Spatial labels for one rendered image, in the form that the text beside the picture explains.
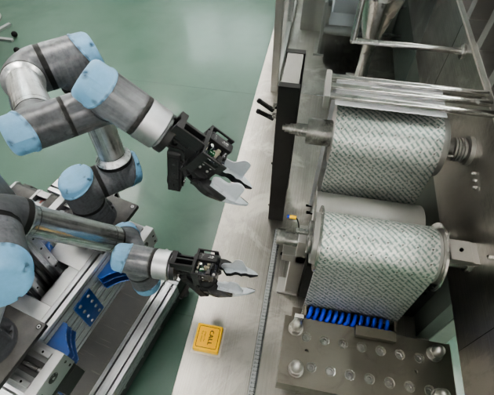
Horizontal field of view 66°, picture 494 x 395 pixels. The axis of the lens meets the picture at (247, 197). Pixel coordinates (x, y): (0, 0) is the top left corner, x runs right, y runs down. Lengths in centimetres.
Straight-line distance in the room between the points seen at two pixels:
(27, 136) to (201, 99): 257
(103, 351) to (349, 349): 123
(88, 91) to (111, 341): 145
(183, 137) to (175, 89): 271
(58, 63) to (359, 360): 102
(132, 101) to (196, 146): 12
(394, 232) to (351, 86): 33
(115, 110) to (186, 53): 317
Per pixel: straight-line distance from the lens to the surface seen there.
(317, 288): 94
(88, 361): 195
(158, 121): 66
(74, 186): 132
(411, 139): 92
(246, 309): 116
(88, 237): 105
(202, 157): 66
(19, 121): 75
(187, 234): 236
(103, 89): 65
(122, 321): 196
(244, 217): 131
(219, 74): 349
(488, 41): 115
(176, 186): 76
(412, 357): 105
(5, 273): 81
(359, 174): 96
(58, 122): 74
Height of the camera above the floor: 198
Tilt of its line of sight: 52 degrees down
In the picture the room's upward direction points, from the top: straight up
